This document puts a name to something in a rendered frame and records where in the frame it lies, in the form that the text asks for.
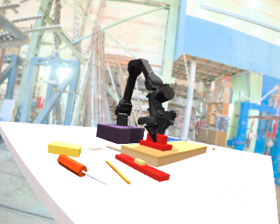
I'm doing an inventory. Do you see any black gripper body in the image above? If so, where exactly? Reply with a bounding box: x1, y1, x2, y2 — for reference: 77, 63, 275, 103
138, 104, 173, 127

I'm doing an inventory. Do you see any blue open tray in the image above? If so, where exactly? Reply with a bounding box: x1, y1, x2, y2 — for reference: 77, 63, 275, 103
167, 137, 182, 142

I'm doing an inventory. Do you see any orange thin rod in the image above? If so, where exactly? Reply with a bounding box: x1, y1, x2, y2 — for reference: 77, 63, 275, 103
106, 160, 131, 184

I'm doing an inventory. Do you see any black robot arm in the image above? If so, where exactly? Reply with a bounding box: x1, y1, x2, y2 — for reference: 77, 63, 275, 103
114, 58, 177, 126

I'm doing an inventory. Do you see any red rectangular block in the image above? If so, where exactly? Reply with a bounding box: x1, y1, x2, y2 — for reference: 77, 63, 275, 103
139, 133, 173, 152

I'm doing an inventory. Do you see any red flat bar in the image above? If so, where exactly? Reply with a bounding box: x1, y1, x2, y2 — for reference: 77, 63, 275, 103
115, 154, 170, 182

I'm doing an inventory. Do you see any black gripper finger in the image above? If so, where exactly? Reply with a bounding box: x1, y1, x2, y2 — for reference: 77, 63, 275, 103
157, 125, 169, 135
144, 124, 159, 142

